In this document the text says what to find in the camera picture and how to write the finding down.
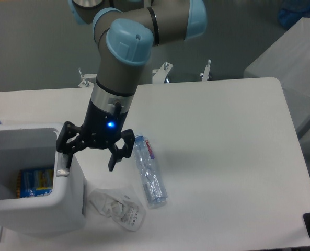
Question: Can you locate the blue bag in background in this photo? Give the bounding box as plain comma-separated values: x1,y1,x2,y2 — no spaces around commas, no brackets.
277,1,310,30

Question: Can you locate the white side cabinet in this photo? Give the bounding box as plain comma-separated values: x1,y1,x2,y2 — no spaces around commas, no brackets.
244,18,310,137

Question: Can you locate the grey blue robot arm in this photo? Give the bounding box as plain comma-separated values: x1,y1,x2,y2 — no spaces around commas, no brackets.
56,1,207,170

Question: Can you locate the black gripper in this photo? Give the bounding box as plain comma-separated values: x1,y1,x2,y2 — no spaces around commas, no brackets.
56,100,135,172

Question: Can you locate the white push-lid trash can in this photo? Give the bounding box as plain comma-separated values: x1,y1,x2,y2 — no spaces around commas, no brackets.
0,123,87,235

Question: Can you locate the blue snack pack in bin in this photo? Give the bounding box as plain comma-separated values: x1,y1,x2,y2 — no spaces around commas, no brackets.
16,167,54,199

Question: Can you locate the clear crushed plastic bottle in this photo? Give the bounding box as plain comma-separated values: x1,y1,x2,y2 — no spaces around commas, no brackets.
133,134,168,208

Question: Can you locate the clear plastic mask wrapper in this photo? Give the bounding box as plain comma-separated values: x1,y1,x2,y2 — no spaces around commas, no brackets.
88,185,145,232

